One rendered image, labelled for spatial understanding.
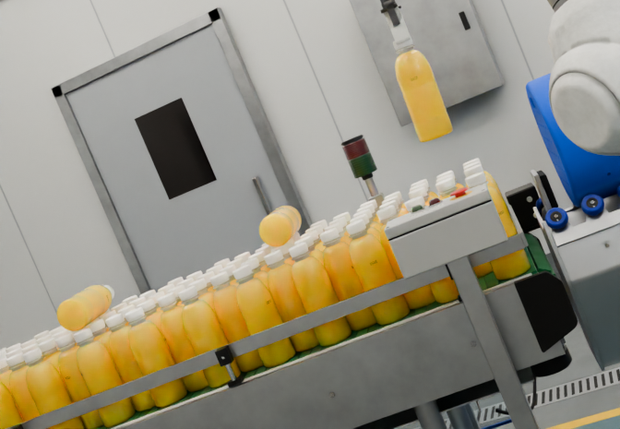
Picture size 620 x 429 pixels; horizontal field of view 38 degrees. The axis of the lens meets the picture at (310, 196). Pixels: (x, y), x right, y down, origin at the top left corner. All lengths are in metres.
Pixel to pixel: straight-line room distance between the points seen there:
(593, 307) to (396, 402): 0.44
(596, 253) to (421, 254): 0.40
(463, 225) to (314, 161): 3.85
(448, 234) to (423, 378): 0.33
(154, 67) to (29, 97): 0.93
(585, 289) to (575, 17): 0.85
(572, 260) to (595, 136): 0.79
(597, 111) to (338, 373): 0.93
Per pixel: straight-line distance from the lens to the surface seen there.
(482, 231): 1.64
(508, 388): 1.75
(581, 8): 1.15
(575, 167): 1.85
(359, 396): 1.85
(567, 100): 1.12
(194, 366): 1.92
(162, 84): 5.68
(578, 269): 1.88
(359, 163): 2.31
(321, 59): 5.39
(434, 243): 1.64
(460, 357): 1.81
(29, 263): 6.40
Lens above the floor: 1.31
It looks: 4 degrees down
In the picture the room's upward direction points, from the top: 23 degrees counter-clockwise
